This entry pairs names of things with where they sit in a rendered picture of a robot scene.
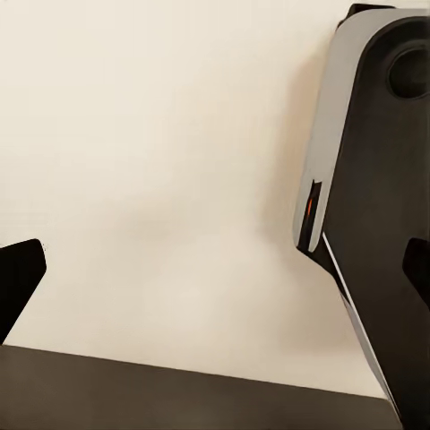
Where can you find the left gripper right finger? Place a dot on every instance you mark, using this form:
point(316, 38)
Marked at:
point(416, 265)

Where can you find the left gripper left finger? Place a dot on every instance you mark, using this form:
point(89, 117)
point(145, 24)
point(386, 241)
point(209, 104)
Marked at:
point(22, 267)

